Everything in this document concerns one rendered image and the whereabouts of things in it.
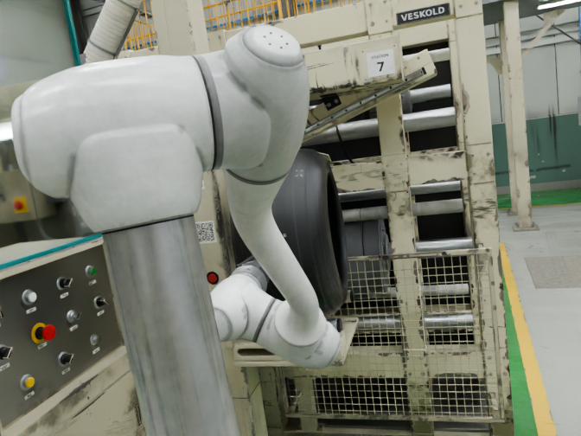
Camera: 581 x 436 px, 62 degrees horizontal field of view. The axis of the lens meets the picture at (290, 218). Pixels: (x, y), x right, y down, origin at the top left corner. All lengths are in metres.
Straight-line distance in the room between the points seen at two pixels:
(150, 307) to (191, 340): 0.05
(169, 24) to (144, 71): 1.18
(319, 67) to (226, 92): 1.26
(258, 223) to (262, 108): 0.25
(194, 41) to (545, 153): 9.48
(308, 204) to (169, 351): 0.91
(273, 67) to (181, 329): 0.29
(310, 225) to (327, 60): 0.66
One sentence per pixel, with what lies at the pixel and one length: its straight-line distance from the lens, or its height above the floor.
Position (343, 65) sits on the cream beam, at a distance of 1.77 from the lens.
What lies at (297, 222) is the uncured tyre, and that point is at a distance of 1.36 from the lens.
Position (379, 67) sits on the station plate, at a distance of 1.75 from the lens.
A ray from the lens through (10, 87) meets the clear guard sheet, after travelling 1.44.
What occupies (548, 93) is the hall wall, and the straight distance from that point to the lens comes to 10.76.
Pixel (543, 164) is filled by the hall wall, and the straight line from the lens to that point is 10.71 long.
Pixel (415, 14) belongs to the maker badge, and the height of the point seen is 1.90.
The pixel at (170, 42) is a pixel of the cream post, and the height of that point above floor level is 1.84.
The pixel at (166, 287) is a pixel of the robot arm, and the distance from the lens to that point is 0.52.
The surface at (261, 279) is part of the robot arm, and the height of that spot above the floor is 1.17.
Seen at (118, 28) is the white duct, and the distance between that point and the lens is 2.17.
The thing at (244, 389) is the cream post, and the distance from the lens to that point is 1.81.
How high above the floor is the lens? 1.46
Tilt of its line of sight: 8 degrees down
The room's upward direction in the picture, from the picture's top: 8 degrees counter-clockwise
